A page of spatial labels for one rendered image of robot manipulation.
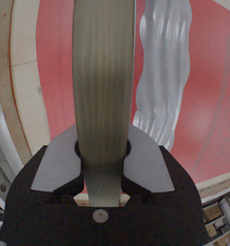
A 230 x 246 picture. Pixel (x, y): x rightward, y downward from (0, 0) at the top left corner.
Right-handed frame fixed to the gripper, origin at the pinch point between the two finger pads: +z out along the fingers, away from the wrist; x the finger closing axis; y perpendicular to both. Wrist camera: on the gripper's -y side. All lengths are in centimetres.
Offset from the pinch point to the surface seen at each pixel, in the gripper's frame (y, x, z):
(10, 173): 149, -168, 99
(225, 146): 8.9, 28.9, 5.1
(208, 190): 26.1, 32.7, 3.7
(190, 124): 2.8, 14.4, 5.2
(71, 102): -0.5, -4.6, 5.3
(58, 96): -1.4, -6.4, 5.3
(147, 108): 0.2, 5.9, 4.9
